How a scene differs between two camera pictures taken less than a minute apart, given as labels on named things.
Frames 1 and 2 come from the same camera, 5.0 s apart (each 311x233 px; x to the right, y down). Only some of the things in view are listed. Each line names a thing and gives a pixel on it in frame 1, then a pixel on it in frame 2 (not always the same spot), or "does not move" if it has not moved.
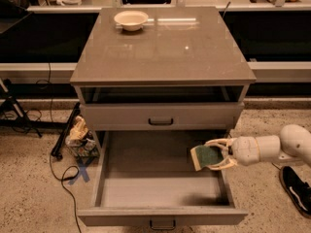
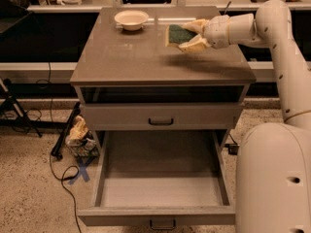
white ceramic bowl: (131, 20) does not move
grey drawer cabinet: (155, 81) does not move
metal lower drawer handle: (162, 228) does not move
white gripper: (245, 150) → (217, 30)
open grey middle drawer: (147, 178) does not move
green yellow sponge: (204, 156) → (175, 34)
